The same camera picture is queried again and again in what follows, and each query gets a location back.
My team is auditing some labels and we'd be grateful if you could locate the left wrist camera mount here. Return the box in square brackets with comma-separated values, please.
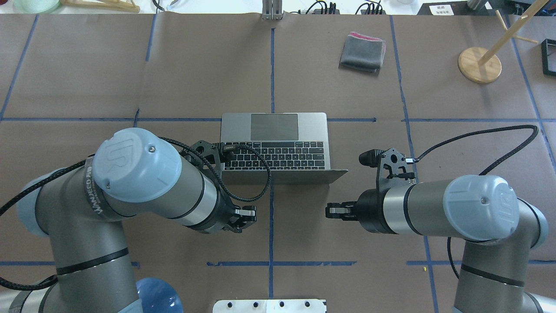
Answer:
[179, 140, 240, 173]

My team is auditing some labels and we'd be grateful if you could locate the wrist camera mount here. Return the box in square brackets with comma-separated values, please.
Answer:
[179, 140, 240, 173]
[359, 148, 416, 195]

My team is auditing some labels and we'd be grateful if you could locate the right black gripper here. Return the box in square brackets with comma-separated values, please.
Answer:
[326, 190, 388, 234]

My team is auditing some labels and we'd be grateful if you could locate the right black braided cable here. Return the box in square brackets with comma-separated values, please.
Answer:
[408, 125, 540, 279]

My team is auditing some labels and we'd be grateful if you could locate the grey folded cloth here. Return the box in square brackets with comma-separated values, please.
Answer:
[339, 32, 387, 73]

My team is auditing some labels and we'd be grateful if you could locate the aluminium frame post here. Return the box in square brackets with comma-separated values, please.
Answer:
[261, 0, 283, 20]

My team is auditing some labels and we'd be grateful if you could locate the green glass plate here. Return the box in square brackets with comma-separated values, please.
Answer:
[13, 0, 61, 14]

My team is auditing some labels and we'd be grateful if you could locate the blue desk lamp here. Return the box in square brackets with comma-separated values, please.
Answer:
[136, 277, 183, 313]

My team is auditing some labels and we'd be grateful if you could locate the wooden mug tree stand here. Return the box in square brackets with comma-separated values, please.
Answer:
[457, 0, 548, 84]

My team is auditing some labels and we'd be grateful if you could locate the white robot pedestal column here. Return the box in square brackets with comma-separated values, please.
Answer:
[212, 299, 328, 313]

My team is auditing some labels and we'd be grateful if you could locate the grey laptop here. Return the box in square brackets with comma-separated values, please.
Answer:
[220, 112, 347, 185]

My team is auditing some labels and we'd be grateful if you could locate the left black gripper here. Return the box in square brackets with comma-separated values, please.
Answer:
[191, 191, 257, 233]

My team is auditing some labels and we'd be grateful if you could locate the left black braided cable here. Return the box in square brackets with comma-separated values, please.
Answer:
[0, 137, 272, 291]

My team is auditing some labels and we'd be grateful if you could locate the black box with label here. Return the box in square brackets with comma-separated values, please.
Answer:
[417, 1, 470, 16]

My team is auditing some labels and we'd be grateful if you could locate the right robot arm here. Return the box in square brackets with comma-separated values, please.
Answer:
[325, 175, 555, 313]

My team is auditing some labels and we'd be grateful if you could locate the black braided cable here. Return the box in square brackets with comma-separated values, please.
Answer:
[0, 137, 272, 291]
[408, 125, 540, 279]

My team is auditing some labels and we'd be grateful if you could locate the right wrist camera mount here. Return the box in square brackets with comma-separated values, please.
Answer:
[359, 148, 416, 195]

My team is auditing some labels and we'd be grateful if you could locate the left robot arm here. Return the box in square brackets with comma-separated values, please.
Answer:
[1, 127, 257, 313]

